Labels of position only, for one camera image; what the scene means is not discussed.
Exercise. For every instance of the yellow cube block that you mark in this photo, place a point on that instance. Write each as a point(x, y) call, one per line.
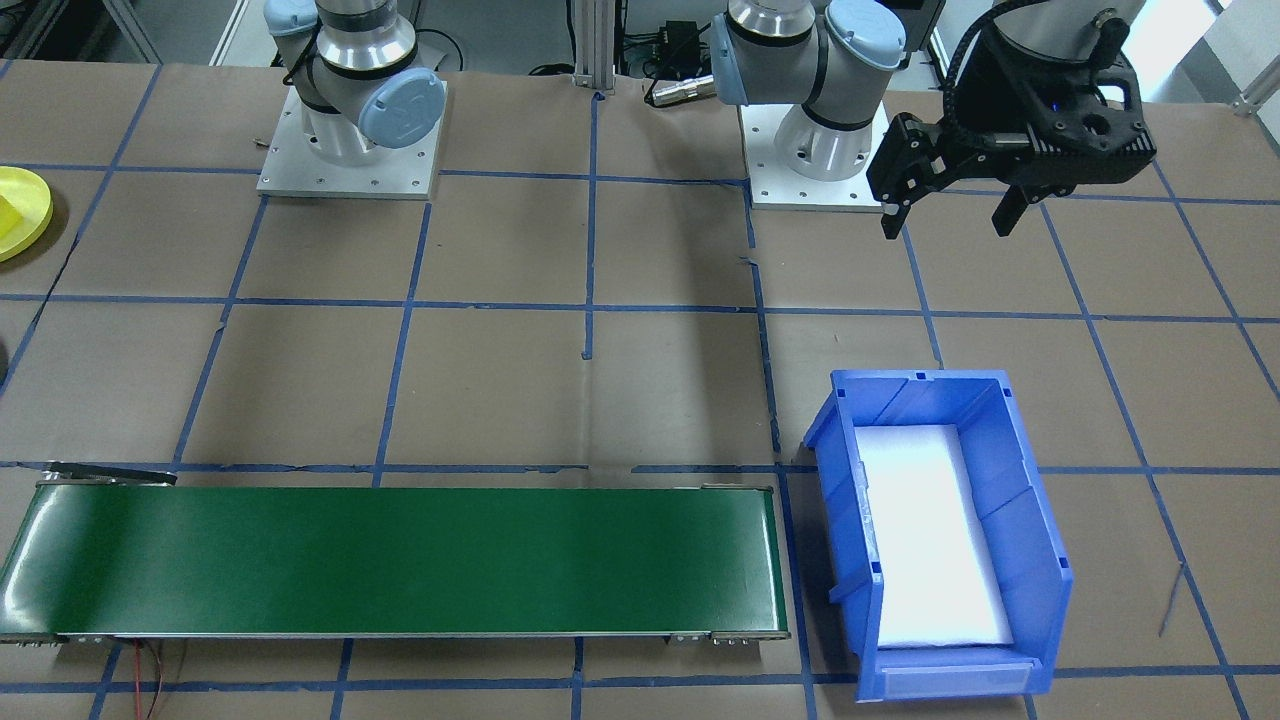
point(8, 218)

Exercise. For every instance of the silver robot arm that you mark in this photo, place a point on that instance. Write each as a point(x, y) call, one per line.
point(350, 40)
point(790, 50)

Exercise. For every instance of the yellow plastic plate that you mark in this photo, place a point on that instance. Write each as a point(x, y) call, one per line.
point(30, 200)

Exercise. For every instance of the aluminium bar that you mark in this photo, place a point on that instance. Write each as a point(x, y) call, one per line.
point(1260, 95)

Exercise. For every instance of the silver metal cylinder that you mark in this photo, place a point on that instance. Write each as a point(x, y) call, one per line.
point(680, 90)

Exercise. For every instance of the black power adapter brick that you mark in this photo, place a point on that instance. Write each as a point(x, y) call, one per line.
point(680, 40)

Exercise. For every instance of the white foam pad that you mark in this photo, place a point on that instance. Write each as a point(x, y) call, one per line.
point(930, 540)

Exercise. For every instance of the blue plastic storage bin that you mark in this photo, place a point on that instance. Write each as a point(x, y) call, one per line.
point(1030, 560)

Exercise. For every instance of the green belt conveyor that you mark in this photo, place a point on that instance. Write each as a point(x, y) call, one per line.
point(400, 560)

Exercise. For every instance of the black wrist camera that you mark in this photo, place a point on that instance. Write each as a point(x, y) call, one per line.
point(1070, 150)

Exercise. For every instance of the white square base plate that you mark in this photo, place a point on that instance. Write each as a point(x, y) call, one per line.
point(770, 190)
point(300, 180)

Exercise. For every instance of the aluminium profile post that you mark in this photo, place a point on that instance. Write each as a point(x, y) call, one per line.
point(597, 45)

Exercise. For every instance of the V-shaped metal bar frame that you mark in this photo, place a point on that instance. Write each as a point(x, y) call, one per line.
point(135, 30)

